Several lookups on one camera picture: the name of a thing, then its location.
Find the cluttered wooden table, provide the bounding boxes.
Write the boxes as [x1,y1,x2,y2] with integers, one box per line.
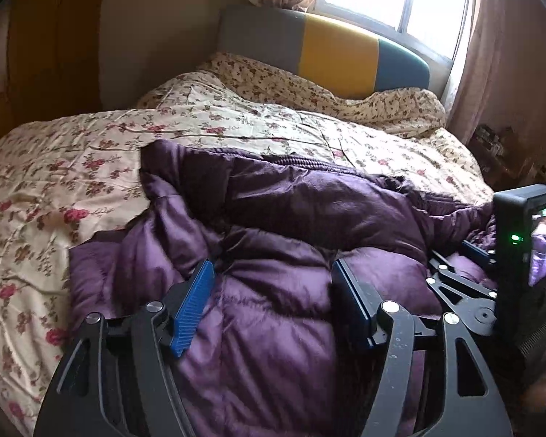
[471,123,546,192]

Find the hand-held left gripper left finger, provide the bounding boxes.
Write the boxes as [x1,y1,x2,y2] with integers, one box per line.
[34,259,217,437]

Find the brown wooden wardrobe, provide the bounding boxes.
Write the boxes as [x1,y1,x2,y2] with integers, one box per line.
[0,0,107,155]

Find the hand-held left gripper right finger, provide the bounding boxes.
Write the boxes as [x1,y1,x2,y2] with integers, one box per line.
[331,259,515,437]

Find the small floral print blanket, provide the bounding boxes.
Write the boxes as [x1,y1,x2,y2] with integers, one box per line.
[207,52,447,139]

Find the purple quilted down jacket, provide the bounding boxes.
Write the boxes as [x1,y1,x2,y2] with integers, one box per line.
[68,139,499,437]

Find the large floral print quilt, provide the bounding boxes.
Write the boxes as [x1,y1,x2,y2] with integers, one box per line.
[0,70,494,437]

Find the grey yellow teal headboard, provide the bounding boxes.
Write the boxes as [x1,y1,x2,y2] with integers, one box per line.
[218,4,431,101]

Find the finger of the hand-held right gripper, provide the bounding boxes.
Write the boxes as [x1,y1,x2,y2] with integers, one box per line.
[459,240,499,267]
[425,250,501,334]

